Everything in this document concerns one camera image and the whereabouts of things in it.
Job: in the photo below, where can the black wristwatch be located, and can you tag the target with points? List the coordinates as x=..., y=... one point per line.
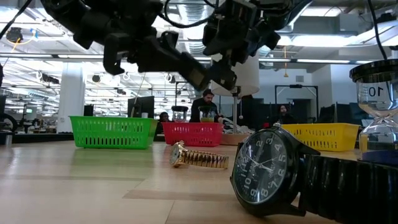
x=264, y=168

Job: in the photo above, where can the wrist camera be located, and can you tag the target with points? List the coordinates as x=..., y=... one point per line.
x=239, y=12
x=116, y=53

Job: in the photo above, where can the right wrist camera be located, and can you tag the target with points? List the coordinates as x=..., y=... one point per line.
x=239, y=12

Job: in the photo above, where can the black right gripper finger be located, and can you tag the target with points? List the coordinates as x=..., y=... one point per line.
x=225, y=76

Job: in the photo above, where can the green plastic basket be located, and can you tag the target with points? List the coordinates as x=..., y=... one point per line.
x=112, y=132

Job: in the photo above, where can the gold metal wristwatch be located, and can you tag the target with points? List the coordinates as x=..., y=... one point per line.
x=202, y=158

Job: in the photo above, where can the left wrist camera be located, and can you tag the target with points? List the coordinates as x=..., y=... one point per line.
x=116, y=53

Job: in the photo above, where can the small black speaker box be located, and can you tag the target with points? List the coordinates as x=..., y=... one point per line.
x=88, y=110

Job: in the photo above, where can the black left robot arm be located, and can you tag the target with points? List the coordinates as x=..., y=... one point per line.
x=93, y=18

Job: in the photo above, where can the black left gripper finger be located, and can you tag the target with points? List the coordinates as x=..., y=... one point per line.
x=194, y=73

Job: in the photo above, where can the yellow plastic basket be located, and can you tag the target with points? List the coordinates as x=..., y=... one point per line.
x=326, y=137

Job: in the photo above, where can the black metal stand frame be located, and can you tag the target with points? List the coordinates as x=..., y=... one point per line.
x=295, y=86

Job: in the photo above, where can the person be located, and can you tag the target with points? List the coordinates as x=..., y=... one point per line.
x=163, y=116
x=199, y=109
x=286, y=118

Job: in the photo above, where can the black computer monitor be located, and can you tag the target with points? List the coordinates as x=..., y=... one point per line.
x=141, y=105

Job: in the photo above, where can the purple sand hourglass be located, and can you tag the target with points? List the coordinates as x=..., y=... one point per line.
x=377, y=93

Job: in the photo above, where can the red plastic basket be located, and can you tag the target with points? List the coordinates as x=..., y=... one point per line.
x=192, y=133

